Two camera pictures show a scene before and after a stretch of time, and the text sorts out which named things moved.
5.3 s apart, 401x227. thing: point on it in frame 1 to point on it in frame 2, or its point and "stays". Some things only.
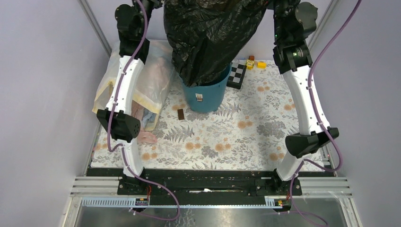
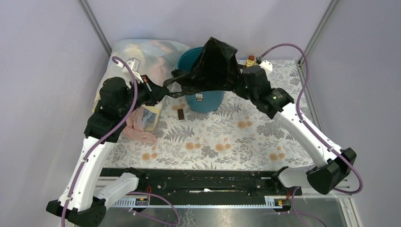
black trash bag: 204,35 to 216,67
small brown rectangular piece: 180,114 stays
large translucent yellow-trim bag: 155,87 stays
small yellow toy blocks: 249,64 stays
